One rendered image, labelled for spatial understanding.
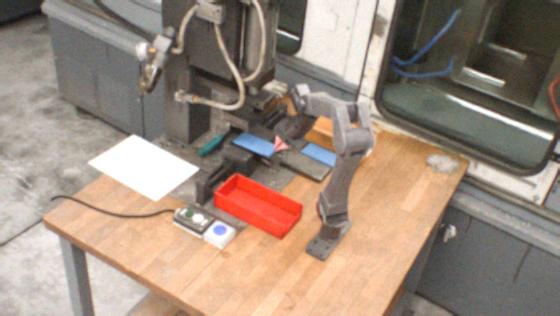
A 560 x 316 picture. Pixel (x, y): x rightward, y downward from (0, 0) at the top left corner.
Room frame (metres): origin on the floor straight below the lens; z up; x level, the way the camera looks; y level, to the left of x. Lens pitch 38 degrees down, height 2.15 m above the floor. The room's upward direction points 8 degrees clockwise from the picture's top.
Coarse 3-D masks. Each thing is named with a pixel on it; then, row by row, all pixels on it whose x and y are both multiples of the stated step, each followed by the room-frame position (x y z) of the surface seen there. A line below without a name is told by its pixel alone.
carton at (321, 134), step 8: (320, 120) 1.85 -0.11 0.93; (328, 120) 1.84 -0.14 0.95; (312, 128) 1.74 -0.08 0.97; (320, 128) 1.84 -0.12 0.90; (328, 128) 1.84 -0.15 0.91; (304, 136) 1.75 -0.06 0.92; (312, 136) 1.74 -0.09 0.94; (320, 136) 1.72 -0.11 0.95; (328, 136) 1.71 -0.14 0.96; (320, 144) 1.72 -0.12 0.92; (328, 144) 1.71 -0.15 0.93; (336, 152) 1.69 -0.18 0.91; (368, 152) 1.71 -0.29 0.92
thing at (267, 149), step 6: (240, 138) 1.58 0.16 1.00; (246, 138) 1.58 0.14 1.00; (252, 138) 1.59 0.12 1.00; (246, 144) 1.55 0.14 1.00; (252, 144) 1.55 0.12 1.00; (258, 144) 1.56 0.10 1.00; (264, 144) 1.56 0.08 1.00; (270, 144) 1.57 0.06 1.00; (258, 150) 1.52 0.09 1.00; (264, 150) 1.53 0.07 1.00; (270, 150) 1.53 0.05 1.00
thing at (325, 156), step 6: (312, 144) 1.70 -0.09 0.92; (306, 150) 1.66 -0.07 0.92; (312, 150) 1.67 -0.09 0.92; (318, 150) 1.67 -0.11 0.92; (324, 150) 1.68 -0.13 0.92; (312, 156) 1.63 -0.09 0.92; (318, 156) 1.64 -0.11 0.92; (324, 156) 1.64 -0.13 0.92; (330, 156) 1.65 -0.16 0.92; (336, 156) 1.65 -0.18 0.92; (324, 162) 1.61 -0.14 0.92; (330, 162) 1.61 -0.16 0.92
